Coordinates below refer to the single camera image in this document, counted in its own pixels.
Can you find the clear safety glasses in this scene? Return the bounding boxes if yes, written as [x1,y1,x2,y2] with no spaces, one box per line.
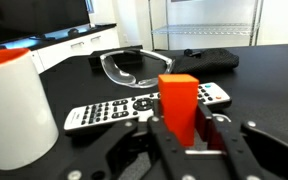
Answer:
[99,48,176,90]

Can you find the white cup red inside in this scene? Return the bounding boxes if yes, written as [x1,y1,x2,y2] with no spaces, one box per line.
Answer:
[0,47,60,171]

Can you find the metal wire shelf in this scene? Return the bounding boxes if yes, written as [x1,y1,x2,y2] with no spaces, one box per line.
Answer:
[146,0,264,52]

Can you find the white cabinet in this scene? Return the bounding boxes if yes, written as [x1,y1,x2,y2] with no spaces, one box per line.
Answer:
[3,23,121,75]

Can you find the orange rectangular block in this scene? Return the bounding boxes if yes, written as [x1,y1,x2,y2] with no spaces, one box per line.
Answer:
[157,73,200,148]

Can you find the black tv screen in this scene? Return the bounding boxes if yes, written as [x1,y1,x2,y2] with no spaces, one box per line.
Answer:
[0,0,92,48]

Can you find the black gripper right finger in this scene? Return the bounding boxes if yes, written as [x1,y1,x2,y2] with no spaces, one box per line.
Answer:
[196,99,288,180]

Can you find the black mesh pouch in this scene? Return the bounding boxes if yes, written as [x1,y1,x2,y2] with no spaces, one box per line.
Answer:
[171,47,241,75]

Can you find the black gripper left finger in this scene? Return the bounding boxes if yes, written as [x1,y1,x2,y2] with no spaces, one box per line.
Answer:
[60,115,192,180]

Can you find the white remote control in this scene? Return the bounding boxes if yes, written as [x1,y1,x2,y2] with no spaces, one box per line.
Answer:
[63,81,233,135]

